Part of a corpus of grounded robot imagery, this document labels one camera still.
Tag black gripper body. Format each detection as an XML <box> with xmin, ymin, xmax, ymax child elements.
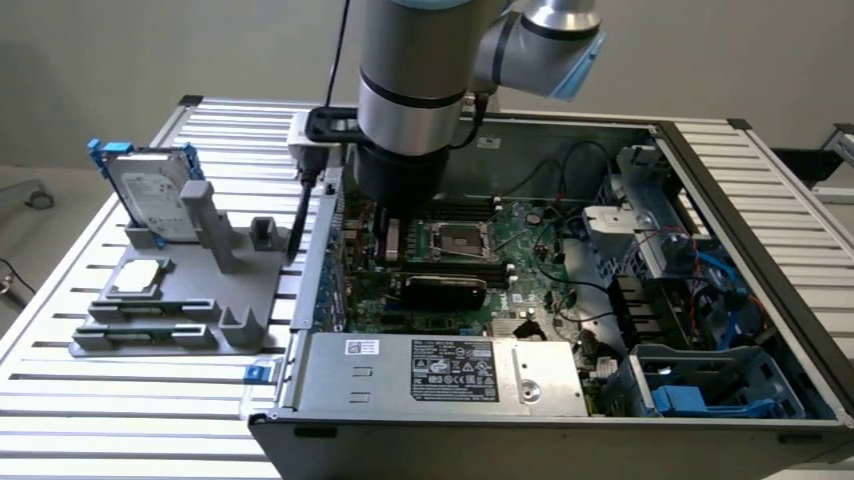
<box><xmin>351</xmin><ymin>143</ymin><xmax>451</xmax><ymax>215</ymax></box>

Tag black graphics card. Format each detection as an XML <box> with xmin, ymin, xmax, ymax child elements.
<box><xmin>402</xmin><ymin>273</ymin><xmax>490</xmax><ymax>310</ymax></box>

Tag CPU socket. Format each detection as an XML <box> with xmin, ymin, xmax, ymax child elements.
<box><xmin>426</xmin><ymin>218</ymin><xmax>500</xmax><ymax>265</ymax></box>

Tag black RAM slots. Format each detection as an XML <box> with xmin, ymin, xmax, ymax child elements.
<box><xmin>423</xmin><ymin>195</ymin><xmax>506</xmax><ymax>217</ymax></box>

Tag green motherboard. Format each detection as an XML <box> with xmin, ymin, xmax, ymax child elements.
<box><xmin>331</xmin><ymin>192</ymin><xmax>606</xmax><ymax>346</ymax></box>

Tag grey parts rack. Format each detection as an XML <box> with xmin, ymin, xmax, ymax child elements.
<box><xmin>68</xmin><ymin>179</ymin><xmax>299</xmax><ymax>358</ymax></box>

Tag silver power supply unit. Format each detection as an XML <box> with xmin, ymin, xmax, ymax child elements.
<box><xmin>277</xmin><ymin>331</ymin><xmax>590</xmax><ymax>419</ymax></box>

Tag silver CPU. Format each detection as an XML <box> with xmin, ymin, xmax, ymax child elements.
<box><xmin>108</xmin><ymin>259</ymin><xmax>177</xmax><ymax>300</ymax></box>

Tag metal disk bay cage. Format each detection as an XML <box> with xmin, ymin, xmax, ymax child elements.
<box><xmin>578</xmin><ymin>144</ymin><xmax>732</xmax><ymax>282</ymax></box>

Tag open grey PC case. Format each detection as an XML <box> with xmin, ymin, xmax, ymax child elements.
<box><xmin>245</xmin><ymin>110</ymin><xmax>854</xmax><ymax>480</ymax></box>

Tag chair caster wheel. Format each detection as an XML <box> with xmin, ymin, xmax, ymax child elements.
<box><xmin>24</xmin><ymin>183</ymin><xmax>56</xmax><ymax>209</ymax></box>

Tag metal drive cage blue latch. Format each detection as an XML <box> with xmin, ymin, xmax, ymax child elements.
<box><xmin>616</xmin><ymin>341</ymin><xmax>826</xmax><ymax>420</ymax></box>

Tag thick black camera cable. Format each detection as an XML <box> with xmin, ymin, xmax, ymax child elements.
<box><xmin>284</xmin><ymin>149</ymin><xmax>320</xmax><ymax>266</ymax></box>

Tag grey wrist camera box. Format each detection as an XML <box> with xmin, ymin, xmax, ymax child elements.
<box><xmin>287</xmin><ymin>106</ymin><xmax>365</xmax><ymax>159</ymax></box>

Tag short black wrist cable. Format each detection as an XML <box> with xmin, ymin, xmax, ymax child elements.
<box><xmin>447</xmin><ymin>91</ymin><xmax>490</xmax><ymax>151</ymax></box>

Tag looped black wire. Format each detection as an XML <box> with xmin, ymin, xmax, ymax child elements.
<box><xmin>500</xmin><ymin>141</ymin><xmax>610</xmax><ymax>202</ymax></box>

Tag thin black hanging cable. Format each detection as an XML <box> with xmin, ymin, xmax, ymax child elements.
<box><xmin>323</xmin><ymin>0</ymin><xmax>353</xmax><ymax>109</ymax></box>

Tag hard disk with blue bracket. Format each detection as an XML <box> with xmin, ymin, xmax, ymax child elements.
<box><xmin>85</xmin><ymin>139</ymin><xmax>204</xmax><ymax>247</ymax></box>

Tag red wire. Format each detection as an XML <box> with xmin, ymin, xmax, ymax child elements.
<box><xmin>632</xmin><ymin>227</ymin><xmax>719</xmax><ymax>346</ymax></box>

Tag blue wire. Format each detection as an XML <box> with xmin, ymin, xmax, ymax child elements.
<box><xmin>692</xmin><ymin>248</ymin><xmax>770</xmax><ymax>354</ymax></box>

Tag black floor cable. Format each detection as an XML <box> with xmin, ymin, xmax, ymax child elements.
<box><xmin>0</xmin><ymin>258</ymin><xmax>36</xmax><ymax>314</ymax></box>

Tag neighbouring table frame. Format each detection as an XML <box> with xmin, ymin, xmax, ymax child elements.
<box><xmin>770</xmin><ymin>122</ymin><xmax>854</xmax><ymax>205</ymax></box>

